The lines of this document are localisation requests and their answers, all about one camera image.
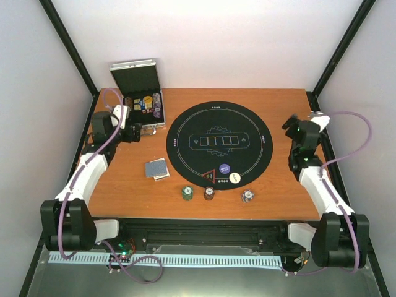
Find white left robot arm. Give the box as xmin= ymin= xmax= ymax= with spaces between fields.
xmin=40 ymin=105 xmax=142 ymax=253

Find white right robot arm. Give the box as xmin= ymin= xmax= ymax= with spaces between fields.
xmin=282 ymin=112 xmax=369 ymax=273

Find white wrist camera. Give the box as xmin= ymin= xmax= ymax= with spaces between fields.
xmin=309 ymin=111 xmax=330 ymax=133
xmin=111 ymin=105 xmax=131 ymax=129

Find purple chips in case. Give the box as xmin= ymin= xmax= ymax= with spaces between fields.
xmin=152 ymin=93 xmax=162 ymax=118

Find brown poker chip stack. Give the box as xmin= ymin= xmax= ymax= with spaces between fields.
xmin=204 ymin=187 xmax=215 ymax=201

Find blue poker chip stack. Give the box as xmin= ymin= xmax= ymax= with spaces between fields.
xmin=241 ymin=190 xmax=254 ymax=203

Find white dealer button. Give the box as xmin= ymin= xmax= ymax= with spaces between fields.
xmin=229 ymin=173 xmax=241 ymax=184

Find yellow button in case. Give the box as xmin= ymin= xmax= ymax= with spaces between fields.
xmin=143 ymin=96 xmax=153 ymax=105

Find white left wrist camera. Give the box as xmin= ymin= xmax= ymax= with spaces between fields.
xmin=111 ymin=105 xmax=131 ymax=129

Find blue-backed card deck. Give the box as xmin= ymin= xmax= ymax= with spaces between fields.
xmin=145 ymin=158 xmax=168 ymax=178

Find white playing card box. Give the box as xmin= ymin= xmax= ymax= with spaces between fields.
xmin=154 ymin=174 xmax=170 ymax=181

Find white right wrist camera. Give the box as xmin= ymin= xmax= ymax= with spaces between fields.
xmin=309 ymin=111 xmax=330 ymax=133

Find aluminium poker chip case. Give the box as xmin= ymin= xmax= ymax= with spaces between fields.
xmin=110 ymin=59 xmax=166 ymax=129

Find light blue cable duct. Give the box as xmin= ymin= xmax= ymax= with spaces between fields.
xmin=48 ymin=252 xmax=282 ymax=270

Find black round poker mat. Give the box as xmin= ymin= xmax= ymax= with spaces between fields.
xmin=166 ymin=101 xmax=273 ymax=191

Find red triangular all-in marker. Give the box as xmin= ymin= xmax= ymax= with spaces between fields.
xmin=202 ymin=169 xmax=216 ymax=184

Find green poker chip stack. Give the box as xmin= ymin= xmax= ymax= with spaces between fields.
xmin=181 ymin=186 xmax=194 ymax=201

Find purple small blind button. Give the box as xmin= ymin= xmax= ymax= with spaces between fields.
xmin=219 ymin=163 xmax=231 ymax=174

